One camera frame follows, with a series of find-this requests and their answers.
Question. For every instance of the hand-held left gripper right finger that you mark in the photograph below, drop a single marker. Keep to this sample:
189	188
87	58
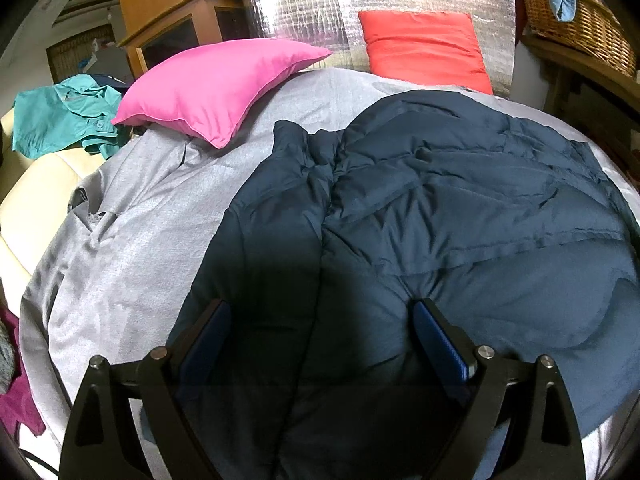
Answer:
440	345

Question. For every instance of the teal shirt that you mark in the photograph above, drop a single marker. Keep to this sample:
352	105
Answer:
55	115

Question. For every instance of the pink pillow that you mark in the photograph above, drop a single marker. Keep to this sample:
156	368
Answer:
210	85

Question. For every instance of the navy blue puffer jacket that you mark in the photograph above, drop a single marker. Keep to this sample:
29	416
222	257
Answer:
400	240

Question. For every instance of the wicker basket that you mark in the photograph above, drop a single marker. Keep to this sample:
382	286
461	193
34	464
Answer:
580	25

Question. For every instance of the silver foil insulation mat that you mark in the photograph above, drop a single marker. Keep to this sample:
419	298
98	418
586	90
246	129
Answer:
310	10

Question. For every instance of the wooden cabinet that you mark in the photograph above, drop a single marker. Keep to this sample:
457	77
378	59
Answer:
175	15

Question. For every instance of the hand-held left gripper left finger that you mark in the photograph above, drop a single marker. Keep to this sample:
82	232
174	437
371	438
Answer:
202	347

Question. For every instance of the grey bed sheet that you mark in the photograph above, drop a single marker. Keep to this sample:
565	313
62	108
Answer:
140	230

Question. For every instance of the cream mattress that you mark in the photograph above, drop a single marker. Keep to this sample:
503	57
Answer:
30	195

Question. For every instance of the wooden shelf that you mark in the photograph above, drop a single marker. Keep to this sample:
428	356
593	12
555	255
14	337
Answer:
585	90

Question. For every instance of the red pillow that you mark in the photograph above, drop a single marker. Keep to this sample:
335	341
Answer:
425	45

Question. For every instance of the magenta cloth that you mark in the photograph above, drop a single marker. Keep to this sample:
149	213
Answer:
17	390

